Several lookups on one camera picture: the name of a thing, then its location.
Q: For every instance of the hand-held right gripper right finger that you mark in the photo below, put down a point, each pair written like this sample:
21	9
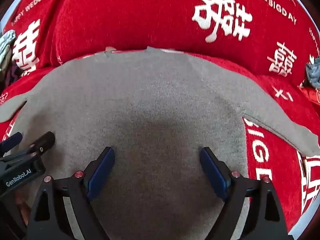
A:
212	172

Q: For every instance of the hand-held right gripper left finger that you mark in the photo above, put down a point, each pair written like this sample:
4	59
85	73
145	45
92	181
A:
101	172

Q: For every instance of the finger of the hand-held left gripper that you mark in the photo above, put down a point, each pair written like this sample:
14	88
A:
12	141
45	141

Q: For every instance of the grey knit sweater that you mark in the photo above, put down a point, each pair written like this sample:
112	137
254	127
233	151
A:
150	92

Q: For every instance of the dark patterned cloth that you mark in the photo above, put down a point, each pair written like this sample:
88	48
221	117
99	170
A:
12	76

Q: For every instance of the blue-grey crumpled cloth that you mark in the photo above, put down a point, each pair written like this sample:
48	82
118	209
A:
6	47
313	72

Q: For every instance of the red glossy fabric item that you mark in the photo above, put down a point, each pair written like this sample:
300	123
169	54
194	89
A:
311	93

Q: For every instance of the red printed sofa cover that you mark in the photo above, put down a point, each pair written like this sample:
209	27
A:
130	12

